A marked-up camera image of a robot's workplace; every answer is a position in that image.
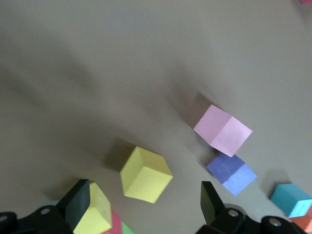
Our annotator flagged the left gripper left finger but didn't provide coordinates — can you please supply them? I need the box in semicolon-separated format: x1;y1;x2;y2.
0;179;91;234

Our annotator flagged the green foam cube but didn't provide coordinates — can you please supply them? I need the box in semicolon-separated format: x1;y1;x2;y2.
121;221;135;234

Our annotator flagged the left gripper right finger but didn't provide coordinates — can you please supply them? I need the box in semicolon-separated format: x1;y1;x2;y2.
196;180;308;234

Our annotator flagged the brown table cover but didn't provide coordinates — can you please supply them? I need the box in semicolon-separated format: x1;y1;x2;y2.
0;0;312;234

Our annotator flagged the orange foam cube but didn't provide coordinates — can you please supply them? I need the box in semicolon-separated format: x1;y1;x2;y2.
289;215;312;234

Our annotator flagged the pink foam cube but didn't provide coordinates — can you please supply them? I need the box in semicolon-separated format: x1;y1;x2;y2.
194;104;254;158

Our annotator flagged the purple foam cube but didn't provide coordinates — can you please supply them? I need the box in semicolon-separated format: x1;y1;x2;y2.
206;153;258;196

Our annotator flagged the yellow foam cube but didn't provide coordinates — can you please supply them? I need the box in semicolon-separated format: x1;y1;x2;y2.
119;145;174;203
72;182;113;234

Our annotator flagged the blue foam cube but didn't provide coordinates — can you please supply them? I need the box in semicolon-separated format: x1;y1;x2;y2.
270;183;312;218

